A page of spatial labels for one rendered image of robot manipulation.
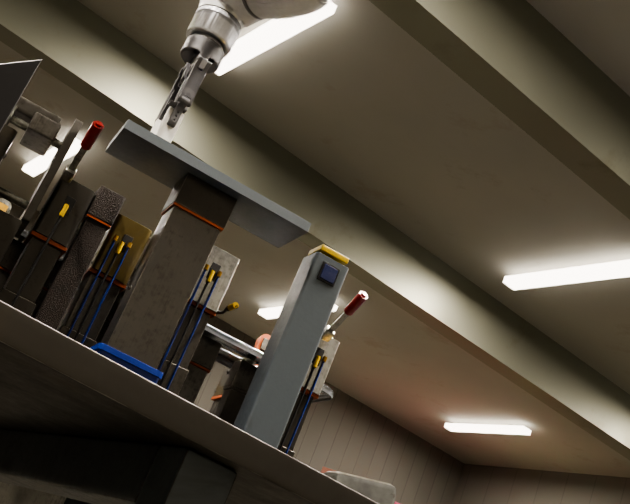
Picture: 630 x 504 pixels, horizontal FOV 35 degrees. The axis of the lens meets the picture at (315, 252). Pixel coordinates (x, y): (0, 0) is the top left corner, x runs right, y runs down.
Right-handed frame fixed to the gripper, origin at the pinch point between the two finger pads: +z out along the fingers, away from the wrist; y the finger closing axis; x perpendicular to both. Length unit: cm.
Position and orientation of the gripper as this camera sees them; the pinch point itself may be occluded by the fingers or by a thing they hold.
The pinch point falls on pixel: (161, 135)
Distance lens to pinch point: 180.0
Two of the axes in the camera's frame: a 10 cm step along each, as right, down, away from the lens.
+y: -4.4, 1.9, 8.8
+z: -3.6, 8.6, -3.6
